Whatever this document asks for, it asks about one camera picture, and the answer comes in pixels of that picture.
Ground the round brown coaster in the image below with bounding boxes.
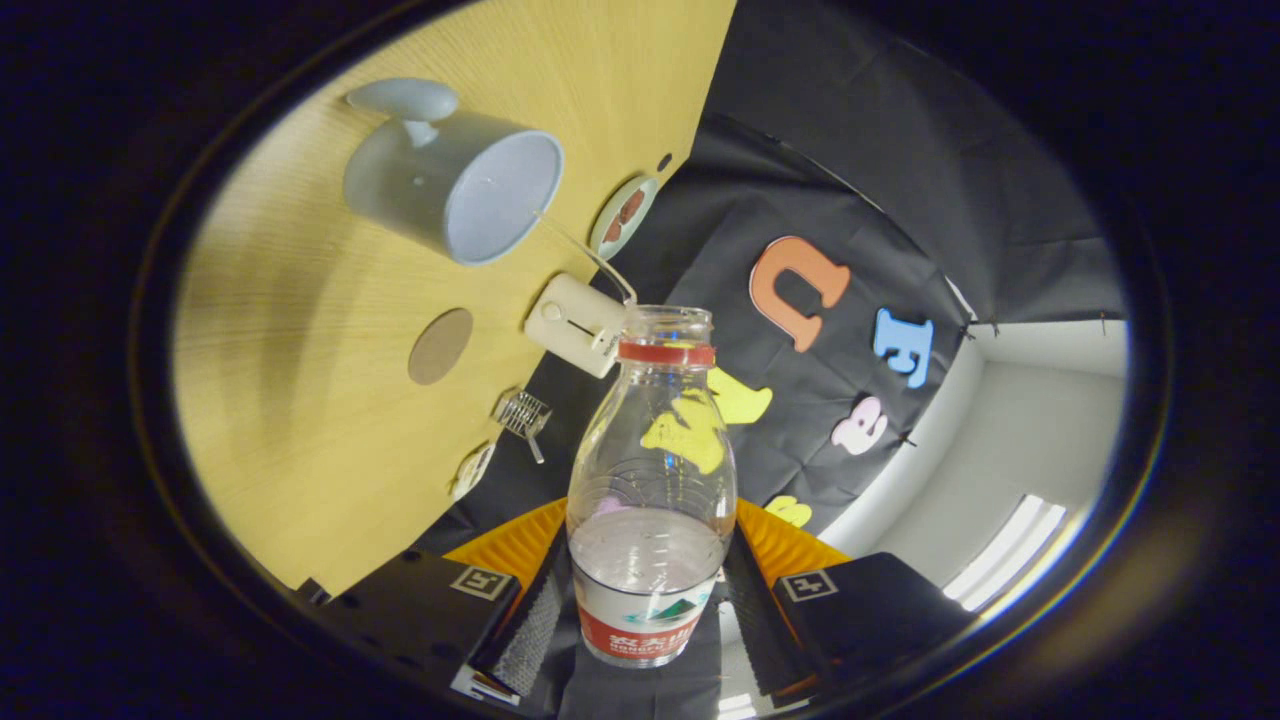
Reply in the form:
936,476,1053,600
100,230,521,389
407,307,475,387

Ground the pale green plate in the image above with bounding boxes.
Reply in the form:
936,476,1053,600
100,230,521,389
588,175,659,261

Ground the white divided tray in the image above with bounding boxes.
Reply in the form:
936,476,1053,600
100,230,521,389
450,443,496,501

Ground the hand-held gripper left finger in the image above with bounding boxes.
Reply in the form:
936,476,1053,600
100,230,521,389
320,497,573,701

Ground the long ceiling light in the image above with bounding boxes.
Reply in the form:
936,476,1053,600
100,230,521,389
942,495,1069,611

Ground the clear plastic juice bottle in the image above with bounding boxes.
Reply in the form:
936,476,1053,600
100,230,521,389
566,305,739,669

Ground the pale grey cup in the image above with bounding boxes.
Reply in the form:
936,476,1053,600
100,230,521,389
343,78,565,267

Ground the white toaster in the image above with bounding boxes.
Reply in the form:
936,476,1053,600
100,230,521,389
523,273,631,380

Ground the wire mesh basket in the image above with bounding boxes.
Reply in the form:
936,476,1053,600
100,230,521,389
495,390,553,441

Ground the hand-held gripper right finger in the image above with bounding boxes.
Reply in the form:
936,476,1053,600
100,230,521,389
722,497,976,701

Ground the wooden table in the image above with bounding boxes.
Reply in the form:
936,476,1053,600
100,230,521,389
172,0,739,596

